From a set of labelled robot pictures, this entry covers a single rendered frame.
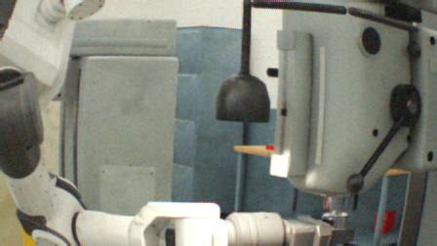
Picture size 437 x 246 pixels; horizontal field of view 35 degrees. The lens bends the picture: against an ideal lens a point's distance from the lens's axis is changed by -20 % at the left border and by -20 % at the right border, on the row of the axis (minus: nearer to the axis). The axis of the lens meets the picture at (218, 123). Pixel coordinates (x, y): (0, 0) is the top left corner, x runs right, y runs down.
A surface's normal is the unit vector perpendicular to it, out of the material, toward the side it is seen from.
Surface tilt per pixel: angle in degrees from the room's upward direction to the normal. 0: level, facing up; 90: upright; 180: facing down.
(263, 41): 90
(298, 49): 90
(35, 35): 58
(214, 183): 90
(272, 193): 90
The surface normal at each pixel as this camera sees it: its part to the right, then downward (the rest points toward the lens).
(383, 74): 0.53, 0.07
